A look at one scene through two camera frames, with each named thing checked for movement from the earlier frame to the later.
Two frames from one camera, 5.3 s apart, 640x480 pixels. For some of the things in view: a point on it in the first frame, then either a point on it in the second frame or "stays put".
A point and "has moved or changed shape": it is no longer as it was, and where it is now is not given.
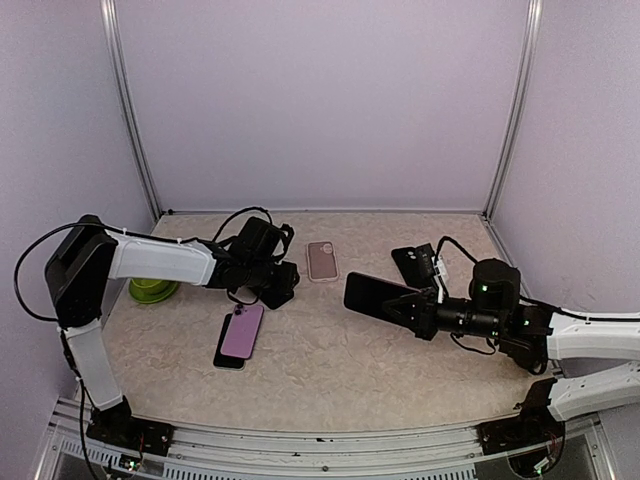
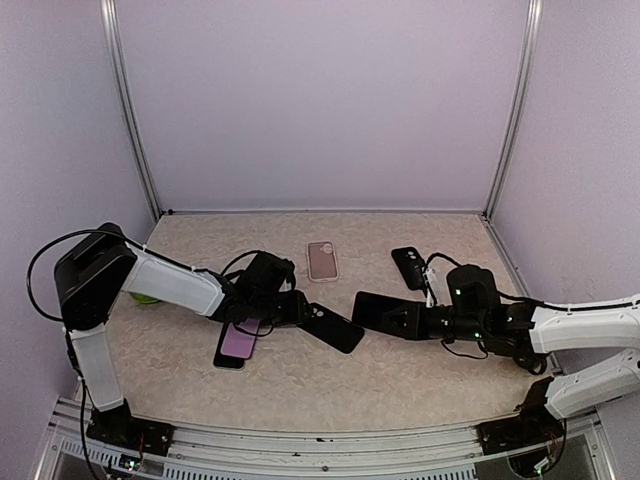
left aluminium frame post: (126, 102) stays put
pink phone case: (322, 262) stays put
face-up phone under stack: (225, 361) stays put
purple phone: (367, 294) has moved or changed shape
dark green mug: (535, 361) stays put
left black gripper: (287, 284) -> (296, 315)
